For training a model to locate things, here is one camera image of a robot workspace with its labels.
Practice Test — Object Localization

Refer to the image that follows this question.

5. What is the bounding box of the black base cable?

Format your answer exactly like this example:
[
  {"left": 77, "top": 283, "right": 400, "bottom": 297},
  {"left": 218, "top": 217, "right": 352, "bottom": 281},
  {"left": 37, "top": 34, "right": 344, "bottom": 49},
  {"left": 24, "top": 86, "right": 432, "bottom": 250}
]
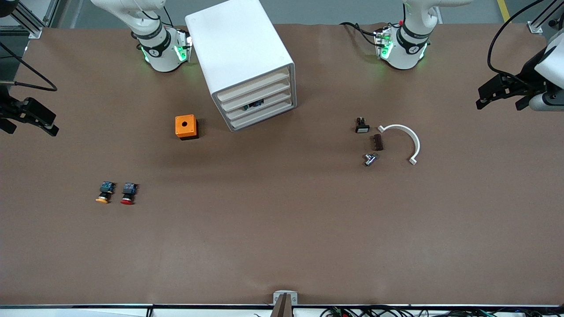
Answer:
[{"left": 339, "top": 21, "right": 384, "bottom": 47}]

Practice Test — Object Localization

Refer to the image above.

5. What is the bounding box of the aluminium frame profile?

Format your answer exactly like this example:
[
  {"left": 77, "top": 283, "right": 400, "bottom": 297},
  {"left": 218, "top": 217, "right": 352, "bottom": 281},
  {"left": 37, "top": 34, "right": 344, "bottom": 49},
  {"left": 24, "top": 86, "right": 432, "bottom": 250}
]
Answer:
[
  {"left": 0, "top": 0, "right": 60, "bottom": 39},
  {"left": 527, "top": 0, "right": 564, "bottom": 35}
]

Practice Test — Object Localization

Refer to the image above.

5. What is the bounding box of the yellow floor tape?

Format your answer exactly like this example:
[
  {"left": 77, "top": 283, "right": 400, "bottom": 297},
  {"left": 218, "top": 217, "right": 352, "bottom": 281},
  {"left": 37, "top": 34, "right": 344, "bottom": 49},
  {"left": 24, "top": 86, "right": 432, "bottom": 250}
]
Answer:
[{"left": 497, "top": 0, "right": 514, "bottom": 23}]

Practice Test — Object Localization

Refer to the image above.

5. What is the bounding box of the white curved clamp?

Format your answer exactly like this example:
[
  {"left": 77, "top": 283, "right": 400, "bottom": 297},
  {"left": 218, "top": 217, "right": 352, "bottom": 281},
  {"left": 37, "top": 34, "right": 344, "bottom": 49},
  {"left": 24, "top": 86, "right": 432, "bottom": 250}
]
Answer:
[{"left": 378, "top": 124, "right": 421, "bottom": 166}]

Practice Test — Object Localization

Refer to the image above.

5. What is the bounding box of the red push button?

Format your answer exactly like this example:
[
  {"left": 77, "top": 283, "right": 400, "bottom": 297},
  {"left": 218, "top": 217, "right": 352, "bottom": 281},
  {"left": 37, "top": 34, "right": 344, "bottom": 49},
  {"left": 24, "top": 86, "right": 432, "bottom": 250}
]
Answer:
[{"left": 120, "top": 182, "right": 138, "bottom": 206}]

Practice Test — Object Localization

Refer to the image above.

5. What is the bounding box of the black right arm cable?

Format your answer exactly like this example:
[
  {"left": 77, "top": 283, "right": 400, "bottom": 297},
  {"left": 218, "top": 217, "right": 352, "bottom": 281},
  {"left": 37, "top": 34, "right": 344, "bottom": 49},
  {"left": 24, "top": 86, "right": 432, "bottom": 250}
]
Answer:
[{"left": 0, "top": 42, "right": 58, "bottom": 92}]

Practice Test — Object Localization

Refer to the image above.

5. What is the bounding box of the grey metal bracket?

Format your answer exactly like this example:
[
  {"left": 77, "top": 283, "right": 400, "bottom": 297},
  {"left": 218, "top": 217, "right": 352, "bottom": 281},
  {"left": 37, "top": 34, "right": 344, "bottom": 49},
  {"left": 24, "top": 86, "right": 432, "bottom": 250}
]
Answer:
[{"left": 273, "top": 291, "right": 298, "bottom": 306}]

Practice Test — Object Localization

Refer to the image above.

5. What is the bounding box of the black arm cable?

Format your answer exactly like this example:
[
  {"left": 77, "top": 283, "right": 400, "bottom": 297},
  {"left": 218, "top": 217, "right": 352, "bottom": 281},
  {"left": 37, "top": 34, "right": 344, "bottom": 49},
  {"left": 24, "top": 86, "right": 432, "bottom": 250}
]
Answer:
[
  {"left": 0, "top": 42, "right": 58, "bottom": 92},
  {"left": 487, "top": 0, "right": 547, "bottom": 84}
]

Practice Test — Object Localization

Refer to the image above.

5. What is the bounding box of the orange button enclosure box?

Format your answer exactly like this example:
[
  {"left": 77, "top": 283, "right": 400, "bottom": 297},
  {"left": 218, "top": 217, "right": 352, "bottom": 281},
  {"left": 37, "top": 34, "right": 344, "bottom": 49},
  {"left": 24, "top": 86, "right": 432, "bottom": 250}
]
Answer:
[{"left": 175, "top": 114, "right": 200, "bottom": 140}]

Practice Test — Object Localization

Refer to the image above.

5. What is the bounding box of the black cable bundle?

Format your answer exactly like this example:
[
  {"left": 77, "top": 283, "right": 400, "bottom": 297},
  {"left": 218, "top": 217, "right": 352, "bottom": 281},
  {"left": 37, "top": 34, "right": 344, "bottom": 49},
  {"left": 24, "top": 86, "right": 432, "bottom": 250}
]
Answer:
[{"left": 319, "top": 305, "right": 564, "bottom": 317}]

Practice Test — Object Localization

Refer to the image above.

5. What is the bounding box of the brown table mat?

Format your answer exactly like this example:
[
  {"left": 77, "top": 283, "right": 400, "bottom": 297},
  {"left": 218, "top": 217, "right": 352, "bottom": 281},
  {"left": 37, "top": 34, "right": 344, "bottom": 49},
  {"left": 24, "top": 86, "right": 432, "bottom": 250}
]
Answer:
[{"left": 0, "top": 23, "right": 564, "bottom": 306}]

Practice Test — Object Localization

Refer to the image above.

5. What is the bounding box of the white table edge rail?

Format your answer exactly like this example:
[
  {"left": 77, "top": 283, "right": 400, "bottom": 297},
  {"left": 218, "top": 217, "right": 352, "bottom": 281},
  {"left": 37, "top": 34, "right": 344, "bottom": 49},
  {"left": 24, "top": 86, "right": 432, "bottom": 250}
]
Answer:
[{"left": 0, "top": 304, "right": 274, "bottom": 317}]

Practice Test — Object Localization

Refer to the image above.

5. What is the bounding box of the yellow push button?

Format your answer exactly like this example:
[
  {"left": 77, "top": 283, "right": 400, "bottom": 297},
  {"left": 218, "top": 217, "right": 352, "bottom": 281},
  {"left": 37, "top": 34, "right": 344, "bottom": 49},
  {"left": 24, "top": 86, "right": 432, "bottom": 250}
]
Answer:
[{"left": 95, "top": 181, "right": 116, "bottom": 204}]

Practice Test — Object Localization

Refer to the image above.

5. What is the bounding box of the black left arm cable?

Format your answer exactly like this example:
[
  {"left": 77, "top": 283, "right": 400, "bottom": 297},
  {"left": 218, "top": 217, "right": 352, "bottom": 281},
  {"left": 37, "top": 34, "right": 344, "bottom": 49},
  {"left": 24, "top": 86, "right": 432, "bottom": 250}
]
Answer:
[{"left": 487, "top": 0, "right": 547, "bottom": 84}]

